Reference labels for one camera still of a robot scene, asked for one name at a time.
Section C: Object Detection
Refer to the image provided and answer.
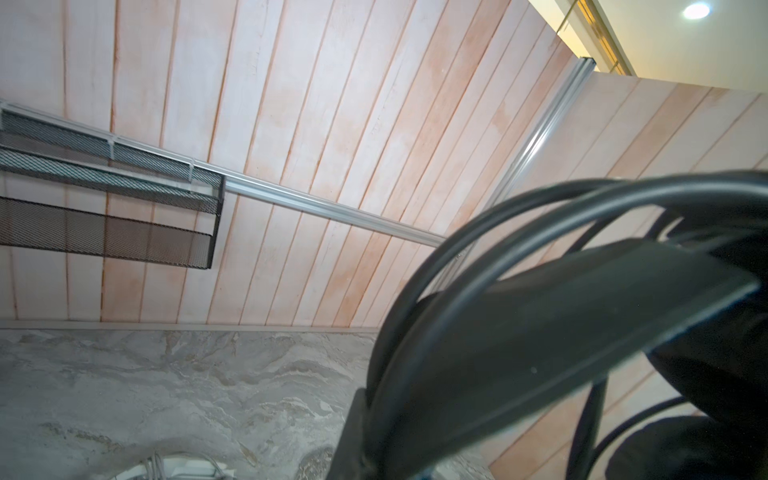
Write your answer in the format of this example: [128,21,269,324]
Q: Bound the aluminium wall rail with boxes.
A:
[431,56,598,295]
[1,102,444,247]

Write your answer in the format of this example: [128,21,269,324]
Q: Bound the white headphones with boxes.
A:
[112,452,236,480]

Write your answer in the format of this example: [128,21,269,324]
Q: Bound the black headphone cable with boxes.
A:
[365,170,768,480]

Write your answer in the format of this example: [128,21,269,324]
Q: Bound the aluminium wall rail right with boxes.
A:
[431,56,598,295]

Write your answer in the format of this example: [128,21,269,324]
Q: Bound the aluminium wall rail back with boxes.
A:
[1,102,444,247]

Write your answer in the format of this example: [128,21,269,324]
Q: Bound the black blue headphones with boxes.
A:
[366,219,767,479]

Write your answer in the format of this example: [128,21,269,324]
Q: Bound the black mesh wall basket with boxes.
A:
[1,104,226,270]

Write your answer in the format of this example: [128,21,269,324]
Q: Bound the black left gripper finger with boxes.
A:
[326,388,375,480]

